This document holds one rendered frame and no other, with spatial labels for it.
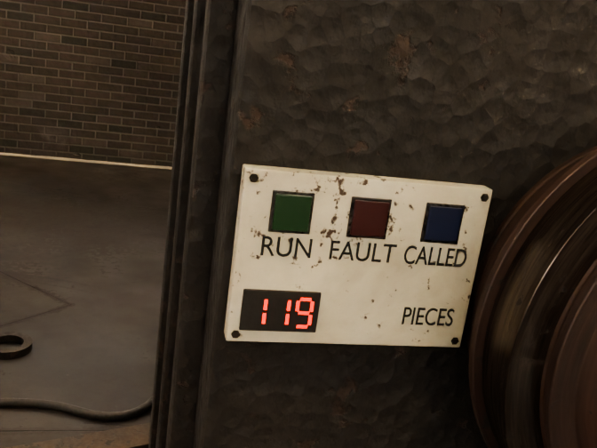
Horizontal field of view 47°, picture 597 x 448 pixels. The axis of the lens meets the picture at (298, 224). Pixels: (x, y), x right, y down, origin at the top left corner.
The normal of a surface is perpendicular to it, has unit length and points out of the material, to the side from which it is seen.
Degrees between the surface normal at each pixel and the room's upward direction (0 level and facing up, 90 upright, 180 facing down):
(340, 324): 90
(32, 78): 90
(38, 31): 90
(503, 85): 90
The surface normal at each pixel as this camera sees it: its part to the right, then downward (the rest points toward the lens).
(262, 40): 0.21, 0.28
